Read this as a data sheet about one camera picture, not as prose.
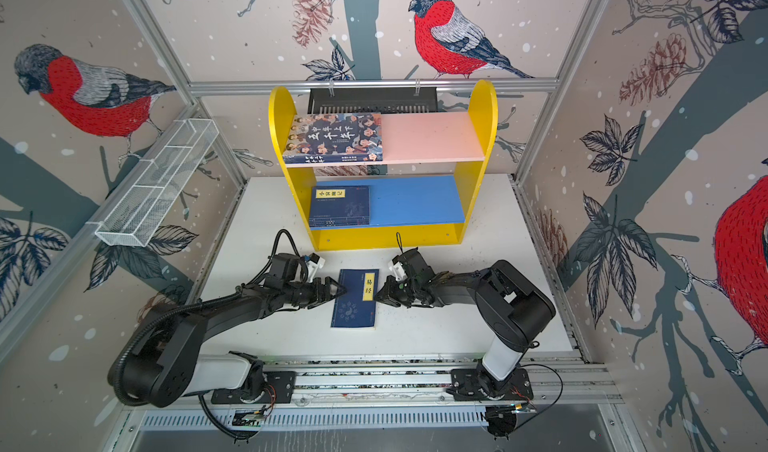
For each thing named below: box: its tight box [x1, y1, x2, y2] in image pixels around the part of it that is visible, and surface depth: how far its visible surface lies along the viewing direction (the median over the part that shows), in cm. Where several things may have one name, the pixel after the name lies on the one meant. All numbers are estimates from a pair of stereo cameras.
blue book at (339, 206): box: [309, 185, 370, 227], surface depth 92 cm
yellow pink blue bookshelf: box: [384, 80, 498, 248], surface depth 79 cm
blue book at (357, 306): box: [331, 269, 379, 328], surface depth 89 cm
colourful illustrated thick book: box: [284, 112, 383, 164], surface depth 73 cm
